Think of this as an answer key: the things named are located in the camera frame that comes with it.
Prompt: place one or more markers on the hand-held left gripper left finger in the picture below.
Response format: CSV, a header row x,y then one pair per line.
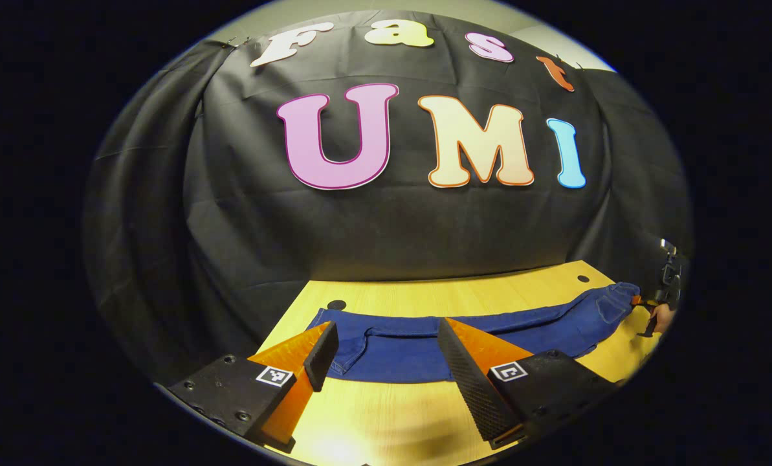
x,y
324,356

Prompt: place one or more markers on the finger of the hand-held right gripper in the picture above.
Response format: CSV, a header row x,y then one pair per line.
x,y
637,300

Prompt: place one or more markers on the black backdrop cloth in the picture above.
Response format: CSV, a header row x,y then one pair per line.
x,y
392,233

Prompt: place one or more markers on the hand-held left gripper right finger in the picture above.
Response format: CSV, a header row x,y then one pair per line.
x,y
466,388

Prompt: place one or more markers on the blue jeans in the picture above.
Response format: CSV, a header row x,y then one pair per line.
x,y
398,356

